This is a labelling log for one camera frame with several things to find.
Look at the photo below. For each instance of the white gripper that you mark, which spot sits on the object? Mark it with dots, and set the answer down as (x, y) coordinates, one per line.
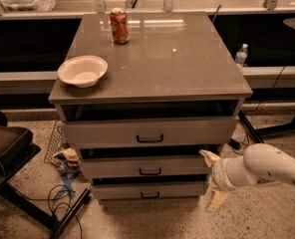
(220, 175)

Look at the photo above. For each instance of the grey drawer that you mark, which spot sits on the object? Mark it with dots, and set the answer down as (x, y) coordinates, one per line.
(144, 166)
(148, 132)
(149, 190)

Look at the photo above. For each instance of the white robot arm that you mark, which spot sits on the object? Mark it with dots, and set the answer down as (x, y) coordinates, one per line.
(261, 164)

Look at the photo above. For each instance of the grey drawer cabinet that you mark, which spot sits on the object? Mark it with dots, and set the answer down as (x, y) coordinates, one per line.
(175, 66)

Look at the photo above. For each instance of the black stand base right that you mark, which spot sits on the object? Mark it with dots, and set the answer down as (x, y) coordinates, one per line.
(257, 135)

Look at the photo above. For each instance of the clear plastic water bottle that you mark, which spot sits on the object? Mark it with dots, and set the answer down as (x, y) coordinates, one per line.
(241, 55)

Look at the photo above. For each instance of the white paper bowl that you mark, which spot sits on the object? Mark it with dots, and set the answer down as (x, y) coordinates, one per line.
(82, 71)

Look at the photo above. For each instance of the orange soda can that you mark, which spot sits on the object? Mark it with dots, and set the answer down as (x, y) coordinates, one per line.
(118, 20)

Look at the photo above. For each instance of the dark brown chair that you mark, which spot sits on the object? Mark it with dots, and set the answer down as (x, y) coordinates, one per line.
(16, 149)

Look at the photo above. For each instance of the black table leg stand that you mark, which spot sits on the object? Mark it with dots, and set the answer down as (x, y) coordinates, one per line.
(56, 226)

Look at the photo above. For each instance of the wire mesh basket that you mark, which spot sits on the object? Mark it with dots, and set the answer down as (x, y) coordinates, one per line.
(59, 154)

